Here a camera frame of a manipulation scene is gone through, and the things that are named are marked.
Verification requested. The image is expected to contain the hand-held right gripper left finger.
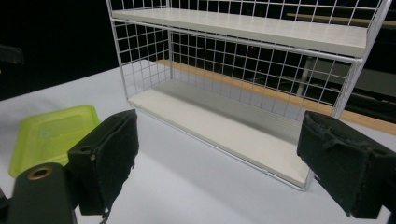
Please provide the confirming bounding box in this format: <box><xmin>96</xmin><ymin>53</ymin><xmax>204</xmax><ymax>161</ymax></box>
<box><xmin>66</xmin><ymin>108</ymin><xmax>140</xmax><ymax>217</ymax></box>

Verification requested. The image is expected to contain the green plastic box lid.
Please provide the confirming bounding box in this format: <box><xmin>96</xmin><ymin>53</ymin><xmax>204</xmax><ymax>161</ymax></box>
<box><xmin>7</xmin><ymin>105</ymin><xmax>101</xmax><ymax>178</ymax></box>

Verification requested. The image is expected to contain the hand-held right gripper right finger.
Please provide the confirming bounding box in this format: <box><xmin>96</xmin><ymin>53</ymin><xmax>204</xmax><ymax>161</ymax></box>
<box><xmin>296</xmin><ymin>110</ymin><xmax>396</xmax><ymax>219</ymax></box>

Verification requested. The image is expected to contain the white wire shelf rack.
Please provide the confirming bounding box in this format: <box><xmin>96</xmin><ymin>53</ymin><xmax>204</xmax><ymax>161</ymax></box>
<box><xmin>106</xmin><ymin>0</ymin><xmax>394</xmax><ymax>192</ymax></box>

